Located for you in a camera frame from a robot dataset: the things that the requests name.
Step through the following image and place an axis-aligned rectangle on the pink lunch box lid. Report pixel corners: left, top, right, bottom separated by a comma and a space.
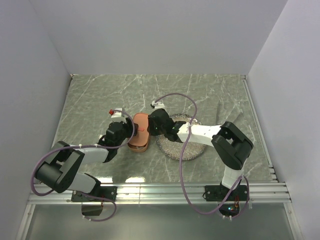
129, 112, 150, 146

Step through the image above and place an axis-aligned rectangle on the pink lunch box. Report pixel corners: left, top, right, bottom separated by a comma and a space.
127, 142, 149, 153

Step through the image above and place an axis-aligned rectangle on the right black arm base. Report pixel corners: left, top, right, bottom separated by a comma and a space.
202, 184, 250, 202

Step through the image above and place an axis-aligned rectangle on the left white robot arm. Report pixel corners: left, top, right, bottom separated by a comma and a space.
32, 117, 139, 193

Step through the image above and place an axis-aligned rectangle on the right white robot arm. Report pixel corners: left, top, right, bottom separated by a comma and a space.
148, 101, 254, 200

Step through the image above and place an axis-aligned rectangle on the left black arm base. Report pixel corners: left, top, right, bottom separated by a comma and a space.
71, 186, 118, 218

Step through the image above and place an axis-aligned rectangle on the speckled round plate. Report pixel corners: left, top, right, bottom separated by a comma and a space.
156, 113, 206, 162

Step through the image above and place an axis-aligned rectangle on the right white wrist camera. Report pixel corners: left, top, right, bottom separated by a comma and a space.
150, 100, 165, 111

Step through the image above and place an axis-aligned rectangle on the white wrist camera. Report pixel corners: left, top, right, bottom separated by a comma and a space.
150, 100, 165, 111
109, 107, 126, 121

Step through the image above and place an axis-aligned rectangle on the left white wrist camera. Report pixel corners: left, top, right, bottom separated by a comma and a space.
109, 107, 126, 121

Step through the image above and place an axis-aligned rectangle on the aluminium front rail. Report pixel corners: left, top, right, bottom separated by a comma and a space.
27, 182, 292, 205

